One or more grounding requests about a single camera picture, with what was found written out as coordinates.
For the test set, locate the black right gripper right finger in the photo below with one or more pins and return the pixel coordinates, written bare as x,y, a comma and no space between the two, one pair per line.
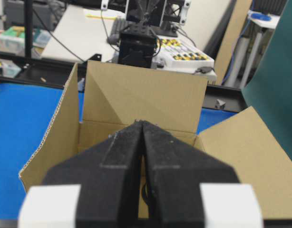
174,171

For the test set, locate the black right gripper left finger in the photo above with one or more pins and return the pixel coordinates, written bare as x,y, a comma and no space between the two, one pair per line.
109,175

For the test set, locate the brown cardboard box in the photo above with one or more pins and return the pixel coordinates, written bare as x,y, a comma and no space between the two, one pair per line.
243,140

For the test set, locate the brown cardboard sheet leaning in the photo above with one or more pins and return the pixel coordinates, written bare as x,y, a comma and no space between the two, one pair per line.
230,38

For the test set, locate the blue table mat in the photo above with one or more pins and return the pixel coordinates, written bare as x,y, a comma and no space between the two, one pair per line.
25,112

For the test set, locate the white keyboard with yellow keys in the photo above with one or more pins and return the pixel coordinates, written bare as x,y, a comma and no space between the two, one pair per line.
176,53

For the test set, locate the white desk surface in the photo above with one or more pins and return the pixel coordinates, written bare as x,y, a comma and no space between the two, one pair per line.
78,37

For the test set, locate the clear plastic parts bin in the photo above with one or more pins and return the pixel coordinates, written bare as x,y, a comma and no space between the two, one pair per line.
12,40

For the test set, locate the black vertical pole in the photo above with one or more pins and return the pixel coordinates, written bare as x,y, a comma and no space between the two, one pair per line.
28,24

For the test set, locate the black aluminium frame rail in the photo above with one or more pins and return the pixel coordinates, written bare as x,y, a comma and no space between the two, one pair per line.
54,73

